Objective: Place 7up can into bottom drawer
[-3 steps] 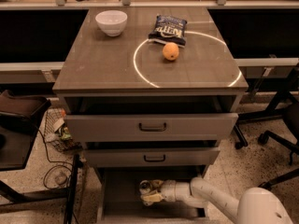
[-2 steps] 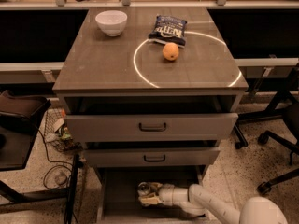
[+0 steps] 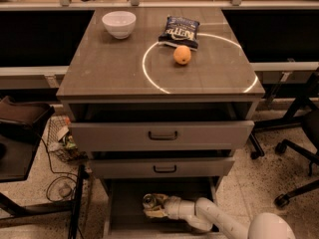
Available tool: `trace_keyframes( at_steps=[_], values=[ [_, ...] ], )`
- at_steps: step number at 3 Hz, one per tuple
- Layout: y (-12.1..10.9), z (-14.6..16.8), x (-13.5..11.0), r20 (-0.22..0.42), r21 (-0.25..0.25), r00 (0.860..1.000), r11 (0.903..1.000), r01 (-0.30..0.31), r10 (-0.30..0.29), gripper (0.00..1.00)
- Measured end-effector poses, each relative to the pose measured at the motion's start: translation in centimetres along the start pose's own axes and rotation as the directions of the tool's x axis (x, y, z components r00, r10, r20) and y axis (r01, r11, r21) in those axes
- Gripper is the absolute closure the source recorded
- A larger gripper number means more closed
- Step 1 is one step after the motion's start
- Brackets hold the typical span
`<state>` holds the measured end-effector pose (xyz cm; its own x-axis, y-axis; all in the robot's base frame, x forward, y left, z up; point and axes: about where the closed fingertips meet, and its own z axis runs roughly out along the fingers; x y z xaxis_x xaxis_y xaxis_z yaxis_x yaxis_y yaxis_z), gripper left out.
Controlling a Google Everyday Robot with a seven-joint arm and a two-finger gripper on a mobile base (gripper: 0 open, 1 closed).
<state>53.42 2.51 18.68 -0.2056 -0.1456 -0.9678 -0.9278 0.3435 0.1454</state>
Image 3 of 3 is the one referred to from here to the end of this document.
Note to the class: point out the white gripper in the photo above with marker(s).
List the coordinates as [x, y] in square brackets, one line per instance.
[173, 207]

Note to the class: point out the green white 7up can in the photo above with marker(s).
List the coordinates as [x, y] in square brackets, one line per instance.
[150, 201]

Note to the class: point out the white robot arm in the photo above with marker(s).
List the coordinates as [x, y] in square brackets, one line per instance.
[202, 214]

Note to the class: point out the grey open bottom drawer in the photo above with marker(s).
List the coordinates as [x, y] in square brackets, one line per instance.
[126, 218]

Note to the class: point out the grey middle drawer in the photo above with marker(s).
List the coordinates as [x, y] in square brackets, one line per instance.
[160, 168]

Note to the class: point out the grey top drawer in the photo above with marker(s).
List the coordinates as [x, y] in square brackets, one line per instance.
[147, 136]

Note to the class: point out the grey drawer cabinet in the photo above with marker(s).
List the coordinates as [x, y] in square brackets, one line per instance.
[137, 79]

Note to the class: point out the orange fruit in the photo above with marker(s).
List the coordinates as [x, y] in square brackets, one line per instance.
[182, 54]

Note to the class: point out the black side table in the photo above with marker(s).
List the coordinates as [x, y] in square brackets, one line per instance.
[21, 129]

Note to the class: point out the black office chair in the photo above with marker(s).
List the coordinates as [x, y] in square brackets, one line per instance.
[302, 112]

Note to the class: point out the blue kettle chips bag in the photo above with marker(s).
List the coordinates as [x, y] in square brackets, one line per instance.
[180, 31]

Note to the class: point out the white ceramic bowl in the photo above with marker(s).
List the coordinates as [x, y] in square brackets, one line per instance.
[120, 24]

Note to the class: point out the wire trash basket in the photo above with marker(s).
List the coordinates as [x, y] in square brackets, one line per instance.
[60, 141]

